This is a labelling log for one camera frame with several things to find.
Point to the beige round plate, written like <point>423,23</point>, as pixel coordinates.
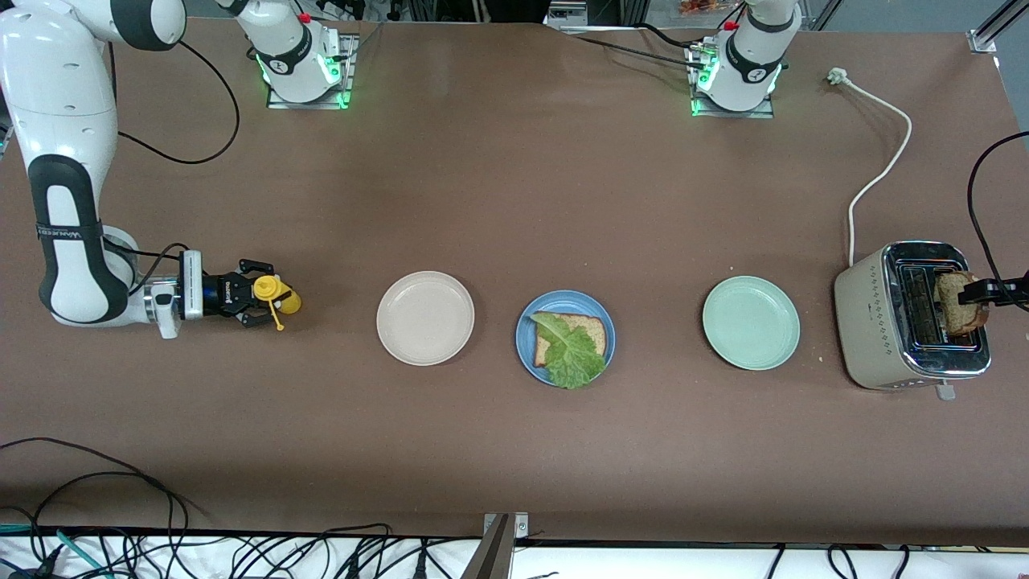
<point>425,318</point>

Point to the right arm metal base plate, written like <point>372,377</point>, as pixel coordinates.
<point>277,100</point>

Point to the yellow squeeze bottle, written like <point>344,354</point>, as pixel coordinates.
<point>288,301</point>

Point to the brown bread slice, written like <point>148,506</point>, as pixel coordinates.
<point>957,318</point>
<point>591,330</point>

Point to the grey metal beam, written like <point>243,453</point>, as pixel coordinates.
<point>490,555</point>

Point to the aluminium frame profile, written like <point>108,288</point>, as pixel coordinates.
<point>993,28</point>

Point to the grey metal box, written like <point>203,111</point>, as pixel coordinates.
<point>567,11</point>

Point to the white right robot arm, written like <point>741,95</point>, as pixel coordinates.
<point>72,96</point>

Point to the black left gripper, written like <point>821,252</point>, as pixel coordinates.
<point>997,290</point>

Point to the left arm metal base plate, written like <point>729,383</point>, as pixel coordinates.
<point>723,113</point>

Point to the blue round plate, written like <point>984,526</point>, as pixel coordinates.
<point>571,301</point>

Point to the small metal bracket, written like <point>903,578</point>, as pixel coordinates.
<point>521,524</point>

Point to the light green round plate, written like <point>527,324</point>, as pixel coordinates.
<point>751,322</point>

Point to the green lettuce leaf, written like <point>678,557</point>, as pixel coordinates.
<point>575,358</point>

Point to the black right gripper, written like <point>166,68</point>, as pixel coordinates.
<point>223,295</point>

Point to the beige chrome toaster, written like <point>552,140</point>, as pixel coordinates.
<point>868,322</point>

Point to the orange snack packet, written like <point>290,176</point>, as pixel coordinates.
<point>703,7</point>

